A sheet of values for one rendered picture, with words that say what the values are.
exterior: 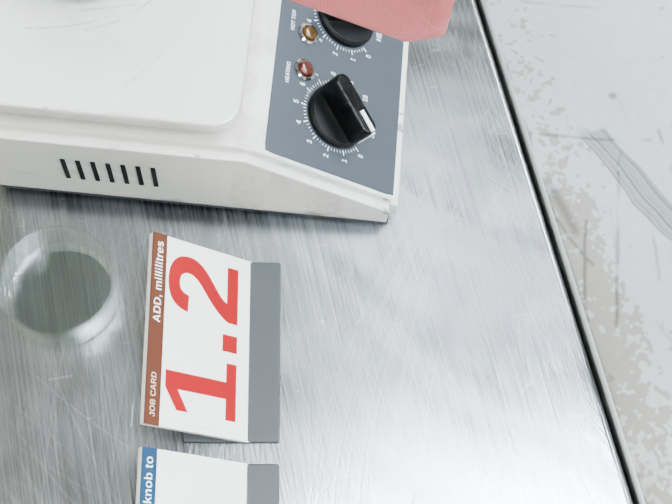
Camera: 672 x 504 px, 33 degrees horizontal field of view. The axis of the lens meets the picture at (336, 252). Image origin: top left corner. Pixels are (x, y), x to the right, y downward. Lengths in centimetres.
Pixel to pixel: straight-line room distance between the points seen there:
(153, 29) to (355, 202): 12
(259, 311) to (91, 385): 9
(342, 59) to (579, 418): 21
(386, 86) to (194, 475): 21
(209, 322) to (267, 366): 4
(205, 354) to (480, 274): 15
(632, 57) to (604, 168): 7
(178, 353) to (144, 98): 12
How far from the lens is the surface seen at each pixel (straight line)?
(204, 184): 55
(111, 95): 52
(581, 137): 63
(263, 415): 55
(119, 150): 53
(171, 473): 52
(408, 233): 59
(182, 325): 53
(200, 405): 53
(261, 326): 56
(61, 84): 52
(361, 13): 19
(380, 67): 58
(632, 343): 59
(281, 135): 53
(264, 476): 54
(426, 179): 60
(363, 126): 54
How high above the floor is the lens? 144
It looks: 68 degrees down
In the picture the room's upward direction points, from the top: 9 degrees clockwise
